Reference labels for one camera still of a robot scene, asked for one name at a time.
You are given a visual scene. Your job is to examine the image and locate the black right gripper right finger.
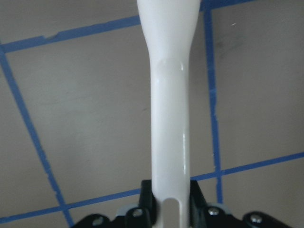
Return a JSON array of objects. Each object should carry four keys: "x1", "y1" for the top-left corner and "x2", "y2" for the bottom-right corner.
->
[{"x1": 190, "y1": 180, "x2": 238, "y2": 228}]

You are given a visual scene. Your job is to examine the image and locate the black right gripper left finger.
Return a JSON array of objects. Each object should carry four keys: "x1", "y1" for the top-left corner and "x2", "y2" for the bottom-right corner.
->
[{"x1": 118, "y1": 180, "x2": 157, "y2": 228}]

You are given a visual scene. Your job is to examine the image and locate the beige brush black bristles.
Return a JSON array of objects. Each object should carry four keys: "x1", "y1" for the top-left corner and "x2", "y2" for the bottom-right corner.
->
[{"x1": 137, "y1": 0, "x2": 200, "y2": 228}]

